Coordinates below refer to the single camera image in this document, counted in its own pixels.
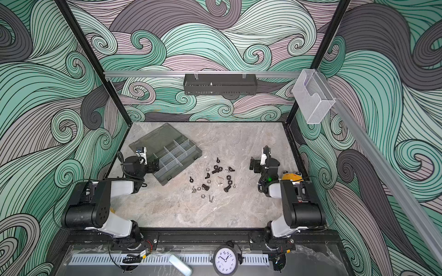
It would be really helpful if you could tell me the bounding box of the black bolt with nuts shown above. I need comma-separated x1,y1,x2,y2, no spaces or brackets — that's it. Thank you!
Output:
211,165,223,174

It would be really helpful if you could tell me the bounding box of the black wall tray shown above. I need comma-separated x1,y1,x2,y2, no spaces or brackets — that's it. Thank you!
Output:
183,74,258,97

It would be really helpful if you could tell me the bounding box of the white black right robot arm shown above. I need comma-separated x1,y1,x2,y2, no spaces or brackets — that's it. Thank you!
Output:
249,146,326,241

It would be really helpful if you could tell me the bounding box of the white oblong remote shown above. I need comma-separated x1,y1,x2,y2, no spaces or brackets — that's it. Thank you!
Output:
168,254,193,276

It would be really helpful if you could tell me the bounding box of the yellow frog plush toy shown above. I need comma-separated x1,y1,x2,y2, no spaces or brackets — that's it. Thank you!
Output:
281,172,303,182

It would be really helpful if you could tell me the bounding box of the black large bolt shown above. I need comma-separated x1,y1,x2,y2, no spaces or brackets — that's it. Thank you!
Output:
223,185,232,193

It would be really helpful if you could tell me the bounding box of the clear plastic wall holder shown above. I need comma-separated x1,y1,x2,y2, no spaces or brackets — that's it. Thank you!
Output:
292,69,336,125

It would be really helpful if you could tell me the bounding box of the aluminium rail bar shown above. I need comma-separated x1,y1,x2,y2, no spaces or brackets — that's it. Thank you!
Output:
104,70,301,79

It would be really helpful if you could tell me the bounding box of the grey compartment organizer box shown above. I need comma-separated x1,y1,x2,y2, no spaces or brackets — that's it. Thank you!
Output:
130,123,202,186

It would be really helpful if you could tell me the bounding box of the white perforated cable duct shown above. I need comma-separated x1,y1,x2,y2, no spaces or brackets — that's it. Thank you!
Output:
67,254,270,266

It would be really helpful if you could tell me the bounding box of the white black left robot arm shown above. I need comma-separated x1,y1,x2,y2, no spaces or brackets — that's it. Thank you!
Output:
61,147,160,242

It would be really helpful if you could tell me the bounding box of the white round clock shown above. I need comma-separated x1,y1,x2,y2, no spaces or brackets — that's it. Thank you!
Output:
212,246,239,276

